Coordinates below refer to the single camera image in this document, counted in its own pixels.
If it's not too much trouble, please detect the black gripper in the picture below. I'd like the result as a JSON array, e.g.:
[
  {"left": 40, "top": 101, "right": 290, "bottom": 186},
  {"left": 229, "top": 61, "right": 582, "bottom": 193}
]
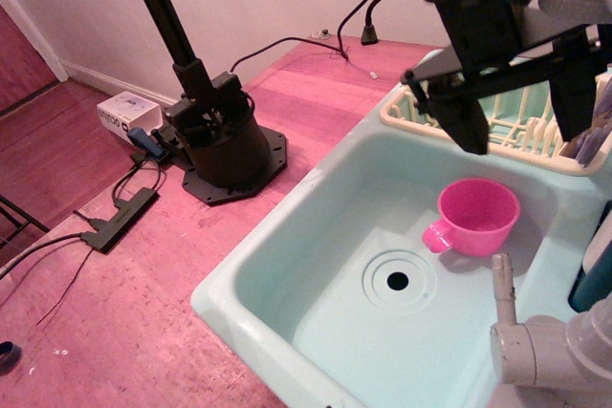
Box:
[{"left": 402, "top": 0, "right": 611, "bottom": 155}]

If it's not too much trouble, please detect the pink plastic cup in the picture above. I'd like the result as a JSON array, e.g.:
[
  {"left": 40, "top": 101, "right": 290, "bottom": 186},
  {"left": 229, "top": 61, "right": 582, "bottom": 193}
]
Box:
[{"left": 422, "top": 178, "right": 520, "bottom": 257}]

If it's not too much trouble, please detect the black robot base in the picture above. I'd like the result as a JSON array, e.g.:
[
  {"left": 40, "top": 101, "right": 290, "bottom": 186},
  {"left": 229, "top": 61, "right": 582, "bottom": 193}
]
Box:
[{"left": 152, "top": 72, "right": 287, "bottom": 206}]

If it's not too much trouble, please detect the cream dish drying rack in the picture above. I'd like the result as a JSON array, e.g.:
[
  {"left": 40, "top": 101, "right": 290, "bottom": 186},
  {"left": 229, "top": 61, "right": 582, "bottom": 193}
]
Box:
[{"left": 380, "top": 82, "right": 611, "bottom": 176}]

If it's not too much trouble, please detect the purple cutlery in rack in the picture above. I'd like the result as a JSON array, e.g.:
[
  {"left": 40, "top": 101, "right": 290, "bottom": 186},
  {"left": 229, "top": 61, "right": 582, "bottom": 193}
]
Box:
[{"left": 575, "top": 79, "right": 611, "bottom": 168}]

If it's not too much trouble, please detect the dark teal bottle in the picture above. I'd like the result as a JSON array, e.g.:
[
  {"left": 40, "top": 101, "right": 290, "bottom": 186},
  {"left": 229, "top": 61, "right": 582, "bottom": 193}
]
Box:
[{"left": 569, "top": 213, "right": 611, "bottom": 312}]

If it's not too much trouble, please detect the white toy faucet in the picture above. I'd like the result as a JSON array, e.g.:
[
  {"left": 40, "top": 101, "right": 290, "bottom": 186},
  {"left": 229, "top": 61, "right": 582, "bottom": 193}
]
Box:
[{"left": 490, "top": 254, "right": 611, "bottom": 392}]

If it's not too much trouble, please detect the turquoise toy sink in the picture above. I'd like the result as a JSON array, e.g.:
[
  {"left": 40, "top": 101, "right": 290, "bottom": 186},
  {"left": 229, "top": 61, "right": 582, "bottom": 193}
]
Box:
[{"left": 191, "top": 86, "right": 611, "bottom": 407}]

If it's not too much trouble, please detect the white cardboard box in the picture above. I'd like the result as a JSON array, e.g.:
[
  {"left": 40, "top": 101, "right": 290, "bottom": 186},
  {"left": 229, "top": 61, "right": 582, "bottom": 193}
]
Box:
[{"left": 97, "top": 92, "right": 163, "bottom": 142}]

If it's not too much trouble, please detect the black usb hub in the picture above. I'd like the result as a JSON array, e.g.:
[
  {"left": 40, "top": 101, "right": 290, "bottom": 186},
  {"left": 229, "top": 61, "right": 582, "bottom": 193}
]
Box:
[{"left": 78, "top": 187, "right": 159, "bottom": 254}]

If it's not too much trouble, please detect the black metal chair leg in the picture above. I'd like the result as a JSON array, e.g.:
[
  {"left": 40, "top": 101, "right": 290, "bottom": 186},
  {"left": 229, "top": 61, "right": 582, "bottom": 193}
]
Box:
[{"left": 1, "top": 196, "right": 50, "bottom": 248}]

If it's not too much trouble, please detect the black tape roll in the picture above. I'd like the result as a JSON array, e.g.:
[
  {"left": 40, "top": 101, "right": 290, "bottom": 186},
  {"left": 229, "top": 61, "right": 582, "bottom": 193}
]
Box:
[{"left": 0, "top": 341, "right": 22, "bottom": 376}]

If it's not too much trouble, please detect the black power cable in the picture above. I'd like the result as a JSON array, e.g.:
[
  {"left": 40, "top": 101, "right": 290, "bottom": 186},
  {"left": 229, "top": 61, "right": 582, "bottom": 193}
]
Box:
[{"left": 229, "top": 0, "right": 422, "bottom": 75}]

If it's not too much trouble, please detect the blue clamp handle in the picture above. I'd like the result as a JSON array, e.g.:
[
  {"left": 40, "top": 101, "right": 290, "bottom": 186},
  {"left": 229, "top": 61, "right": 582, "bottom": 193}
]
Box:
[{"left": 127, "top": 127, "right": 168, "bottom": 161}]

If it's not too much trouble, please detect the black hub cable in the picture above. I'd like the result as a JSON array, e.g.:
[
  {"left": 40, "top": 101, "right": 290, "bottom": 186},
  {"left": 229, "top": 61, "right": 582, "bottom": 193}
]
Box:
[{"left": 0, "top": 233, "right": 85, "bottom": 280}]

